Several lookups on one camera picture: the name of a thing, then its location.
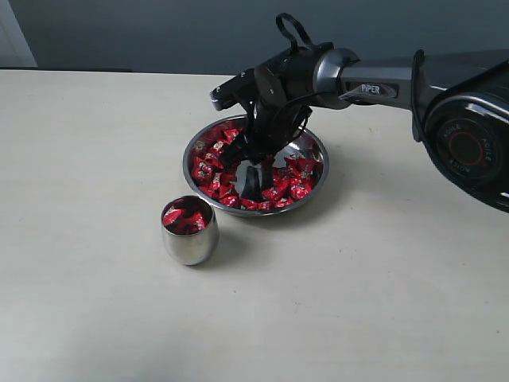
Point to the red candy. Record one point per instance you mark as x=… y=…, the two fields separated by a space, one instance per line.
x=195 y=223
x=202 y=172
x=304 y=168
x=231 y=134
x=299 y=189
x=171 y=217
x=275 y=193

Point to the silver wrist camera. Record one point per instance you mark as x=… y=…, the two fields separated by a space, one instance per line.
x=239 y=89

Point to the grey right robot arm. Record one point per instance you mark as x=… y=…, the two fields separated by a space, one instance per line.
x=458 y=103

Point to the steel cup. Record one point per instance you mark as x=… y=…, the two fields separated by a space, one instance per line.
x=191 y=250

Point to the round steel plate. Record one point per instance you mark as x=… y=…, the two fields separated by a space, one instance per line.
x=237 y=190

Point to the red wrapped candy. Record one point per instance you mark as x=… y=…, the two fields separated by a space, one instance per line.
x=202 y=172
x=275 y=193
x=299 y=189
x=231 y=134
x=304 y=168

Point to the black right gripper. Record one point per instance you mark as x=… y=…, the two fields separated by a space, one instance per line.
x=269 y=129

